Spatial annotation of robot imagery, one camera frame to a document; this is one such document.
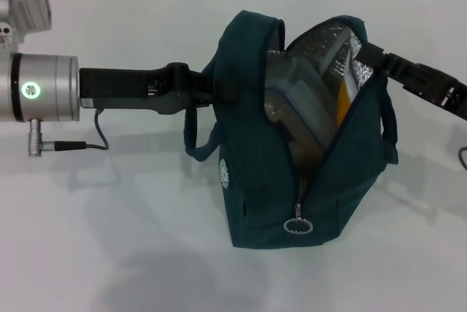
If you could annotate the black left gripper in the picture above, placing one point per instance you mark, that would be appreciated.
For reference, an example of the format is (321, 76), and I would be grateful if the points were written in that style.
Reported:
(124, 87)

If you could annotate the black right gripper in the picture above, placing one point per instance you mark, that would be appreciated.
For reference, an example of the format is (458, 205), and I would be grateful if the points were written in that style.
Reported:
(430, 86)

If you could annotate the yellow banana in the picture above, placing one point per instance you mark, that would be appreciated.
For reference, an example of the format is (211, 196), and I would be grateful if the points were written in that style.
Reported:
(344, 100)

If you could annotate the dark teal insulated lunch bag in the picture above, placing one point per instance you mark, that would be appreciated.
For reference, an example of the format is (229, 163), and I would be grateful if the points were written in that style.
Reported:
(248, 144)

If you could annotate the clear plastic food container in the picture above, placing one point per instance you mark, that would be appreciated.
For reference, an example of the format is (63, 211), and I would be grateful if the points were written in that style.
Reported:
(303, 108)

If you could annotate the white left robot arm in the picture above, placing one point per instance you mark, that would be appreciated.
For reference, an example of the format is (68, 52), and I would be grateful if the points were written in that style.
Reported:
(47, 89)

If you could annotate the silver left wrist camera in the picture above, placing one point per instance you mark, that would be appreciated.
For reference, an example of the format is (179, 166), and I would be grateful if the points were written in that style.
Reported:
(22, 2)

